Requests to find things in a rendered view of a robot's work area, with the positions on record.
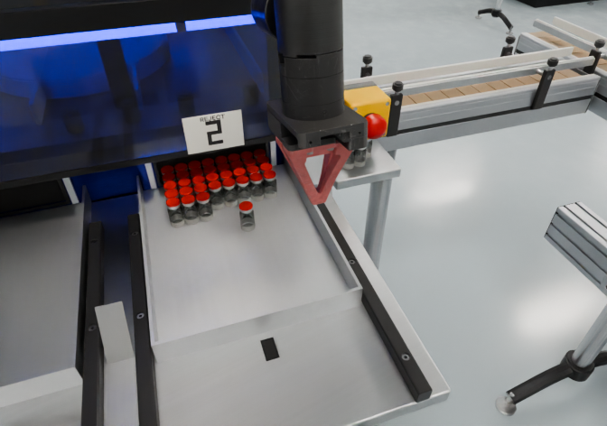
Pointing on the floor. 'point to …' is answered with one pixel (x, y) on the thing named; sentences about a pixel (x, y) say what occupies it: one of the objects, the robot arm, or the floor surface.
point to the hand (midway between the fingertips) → (317, 196)
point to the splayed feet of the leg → (566, 368)
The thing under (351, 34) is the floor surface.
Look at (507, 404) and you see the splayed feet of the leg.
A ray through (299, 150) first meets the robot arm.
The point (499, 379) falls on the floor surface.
